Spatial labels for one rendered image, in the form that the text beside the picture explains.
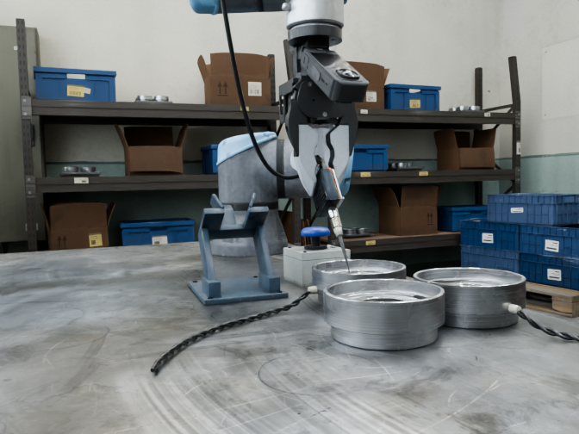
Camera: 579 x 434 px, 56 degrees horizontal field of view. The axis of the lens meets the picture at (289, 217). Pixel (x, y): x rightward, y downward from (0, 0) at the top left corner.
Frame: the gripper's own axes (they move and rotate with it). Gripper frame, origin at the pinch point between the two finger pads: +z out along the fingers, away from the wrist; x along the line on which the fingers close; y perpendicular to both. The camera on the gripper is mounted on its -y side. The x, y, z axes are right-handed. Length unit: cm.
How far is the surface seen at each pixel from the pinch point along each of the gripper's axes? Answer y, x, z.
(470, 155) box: 343, -279, -19
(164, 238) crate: 335, -12, 39
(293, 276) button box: 3.4, 3.3, 12.2
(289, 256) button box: 4.8, 3.3, 9.6
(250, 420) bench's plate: -35.7, 19.3, 13.1
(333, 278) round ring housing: -13.3, 4.4, 9.6
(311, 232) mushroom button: 2.3, 1.0, 6.2
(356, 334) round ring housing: -25.6, 7.8, 11.9
